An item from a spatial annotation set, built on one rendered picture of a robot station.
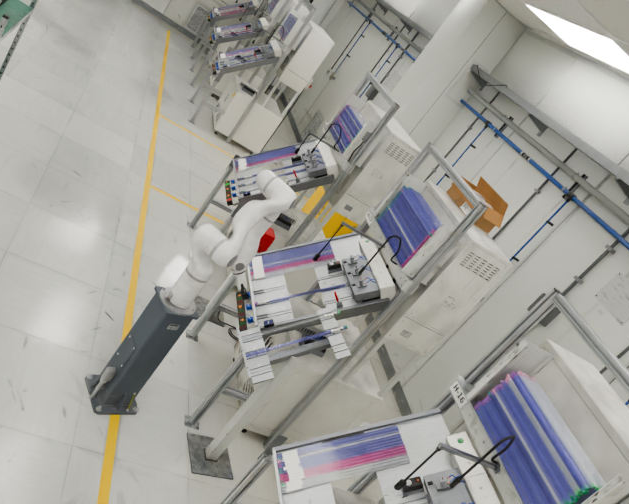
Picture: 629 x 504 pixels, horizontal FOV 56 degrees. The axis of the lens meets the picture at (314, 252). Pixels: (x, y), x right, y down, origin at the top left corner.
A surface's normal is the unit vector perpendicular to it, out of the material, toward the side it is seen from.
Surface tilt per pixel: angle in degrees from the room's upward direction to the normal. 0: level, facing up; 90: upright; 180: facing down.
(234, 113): 90
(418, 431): 45
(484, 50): 90
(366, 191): 90
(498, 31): 90
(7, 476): 0
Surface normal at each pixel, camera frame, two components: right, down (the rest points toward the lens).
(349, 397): 0.17, 0.54
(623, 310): -0.80, -0.42
